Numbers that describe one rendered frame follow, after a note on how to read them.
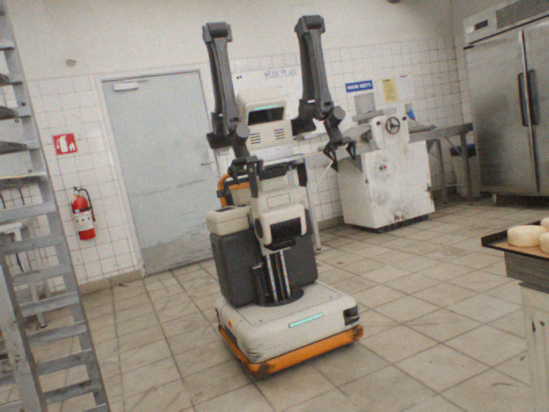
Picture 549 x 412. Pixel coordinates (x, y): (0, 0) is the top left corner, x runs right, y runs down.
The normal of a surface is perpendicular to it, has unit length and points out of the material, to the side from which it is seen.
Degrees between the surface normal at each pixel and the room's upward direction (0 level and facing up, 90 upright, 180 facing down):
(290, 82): 90
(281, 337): 90
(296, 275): 90
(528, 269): 90
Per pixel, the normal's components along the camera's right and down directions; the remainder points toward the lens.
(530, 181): -0.92, 0.21
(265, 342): 0.37, 0.06
